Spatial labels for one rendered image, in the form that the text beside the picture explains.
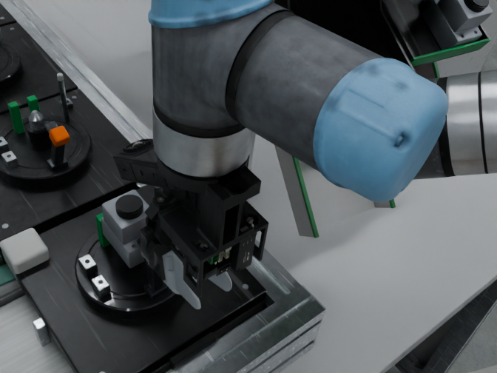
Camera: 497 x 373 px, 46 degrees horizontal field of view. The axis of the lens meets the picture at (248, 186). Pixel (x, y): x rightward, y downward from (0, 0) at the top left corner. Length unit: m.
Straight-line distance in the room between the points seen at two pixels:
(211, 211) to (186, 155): 0.06
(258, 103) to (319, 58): 0.04
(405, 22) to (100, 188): 0.47
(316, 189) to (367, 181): 0.47
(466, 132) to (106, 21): 1.11
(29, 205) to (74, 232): 0.08
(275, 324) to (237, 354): 0.07
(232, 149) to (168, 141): 0.05
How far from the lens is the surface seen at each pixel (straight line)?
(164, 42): 0.37
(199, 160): 0.41
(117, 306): 0.70
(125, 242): 0.66
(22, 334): 0.79
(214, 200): 0.43
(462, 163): 0.44
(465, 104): 0.43
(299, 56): 0.33
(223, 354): 0.70
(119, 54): 1.31
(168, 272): 0.56
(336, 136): 0.31
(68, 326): 0.72
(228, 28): 0.35
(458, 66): 2.34
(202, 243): 0.47
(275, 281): 0.77
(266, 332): 0.73
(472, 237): 1.05
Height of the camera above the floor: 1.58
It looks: 45 degrees down
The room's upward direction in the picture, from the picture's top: 8 degrees clockwise
